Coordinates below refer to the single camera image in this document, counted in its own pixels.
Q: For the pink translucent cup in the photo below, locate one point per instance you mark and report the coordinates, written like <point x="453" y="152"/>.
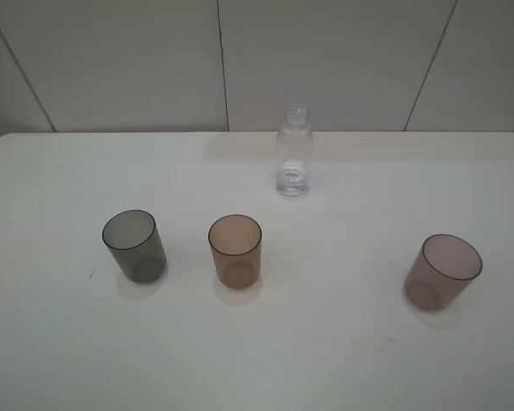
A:
<point x="444" y="267"/>

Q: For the grey translucent cup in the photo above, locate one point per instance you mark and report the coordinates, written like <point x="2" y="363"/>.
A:
<point x="134" y="242"/>

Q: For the brown translucent cup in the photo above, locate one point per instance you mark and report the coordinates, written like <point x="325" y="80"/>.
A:
<point x="235" y="242"/>

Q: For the clear plastic water bottle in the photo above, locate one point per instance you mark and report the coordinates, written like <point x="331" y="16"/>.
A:
<point x="294" y="145"/>

